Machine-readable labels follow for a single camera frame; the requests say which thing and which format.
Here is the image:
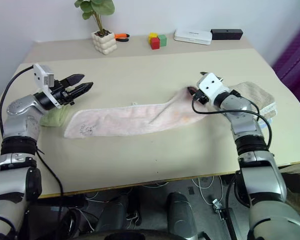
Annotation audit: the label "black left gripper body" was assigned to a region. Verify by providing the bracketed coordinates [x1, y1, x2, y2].
[51, 79, 76, 107]

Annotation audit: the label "small metal clamp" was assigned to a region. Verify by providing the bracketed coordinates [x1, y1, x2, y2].
[211, 198, 223, 214]

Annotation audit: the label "green leafy plant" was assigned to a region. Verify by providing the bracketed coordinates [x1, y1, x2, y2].
[74, 0, 116, 36]

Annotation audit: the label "pink towel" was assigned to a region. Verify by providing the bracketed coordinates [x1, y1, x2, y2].
[63, 86, 211, 139]

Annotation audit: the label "green wooden block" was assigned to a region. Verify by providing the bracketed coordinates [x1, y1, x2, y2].
[157, 34, 168, 48]

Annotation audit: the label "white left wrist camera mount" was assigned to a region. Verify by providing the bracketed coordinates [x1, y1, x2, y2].
[32, 63, 63, 109]

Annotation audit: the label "black rectangular box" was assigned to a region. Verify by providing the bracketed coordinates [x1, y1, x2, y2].
[210, 28, 244, 41]

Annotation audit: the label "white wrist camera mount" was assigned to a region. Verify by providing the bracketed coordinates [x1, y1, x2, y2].
[32, 63, 63, 109]
[198, 72, 231, 101]

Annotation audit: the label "green towel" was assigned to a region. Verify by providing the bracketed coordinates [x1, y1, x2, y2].
[39, 106, 74, 129]

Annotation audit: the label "white flat box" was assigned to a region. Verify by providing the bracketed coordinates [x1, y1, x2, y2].
[173, 27, 214, 46]

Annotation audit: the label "white floor cable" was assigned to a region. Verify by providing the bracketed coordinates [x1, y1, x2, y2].
[191, 175, 225, 205]

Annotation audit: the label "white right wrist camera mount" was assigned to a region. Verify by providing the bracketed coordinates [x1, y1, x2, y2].
[198, 72, 231, 101]

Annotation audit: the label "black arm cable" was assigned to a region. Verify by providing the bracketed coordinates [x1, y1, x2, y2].
[0, 65, 65, 201]
[191, 93, 272, 149]

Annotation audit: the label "beige folded towel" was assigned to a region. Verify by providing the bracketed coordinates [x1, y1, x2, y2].
[228, 80, 277, 111]

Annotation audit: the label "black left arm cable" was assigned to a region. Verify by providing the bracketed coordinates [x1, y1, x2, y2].
[0, 65, 65, 201]

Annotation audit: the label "dark rounded shape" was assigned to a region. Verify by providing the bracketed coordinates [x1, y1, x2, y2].
[166, 191, 199, 240]

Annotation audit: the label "white folded towel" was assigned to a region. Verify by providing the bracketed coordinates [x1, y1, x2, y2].
[257, 101, 277, 120]

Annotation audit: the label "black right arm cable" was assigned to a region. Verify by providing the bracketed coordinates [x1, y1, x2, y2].
[191, 93, 272, 149]

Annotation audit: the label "orange handled pliers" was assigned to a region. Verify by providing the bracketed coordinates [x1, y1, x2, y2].
[113, 32, 131, 43]

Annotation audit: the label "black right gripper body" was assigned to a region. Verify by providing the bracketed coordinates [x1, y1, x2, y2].
[193, 89, 210, 105]

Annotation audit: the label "red wooden block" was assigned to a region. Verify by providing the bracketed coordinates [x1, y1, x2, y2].
[150, 37, 161, 51]

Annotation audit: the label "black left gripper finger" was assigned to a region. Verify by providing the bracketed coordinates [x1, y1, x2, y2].
[69, 81, 94, 99]
[62, 73, 86, 88]

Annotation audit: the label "white bubble plant pot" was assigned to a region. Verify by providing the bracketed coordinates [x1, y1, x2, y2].
[90, 29, 118, 56]

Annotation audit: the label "purple furniture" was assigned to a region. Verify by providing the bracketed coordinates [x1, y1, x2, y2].
[271, 24, 300, 102]

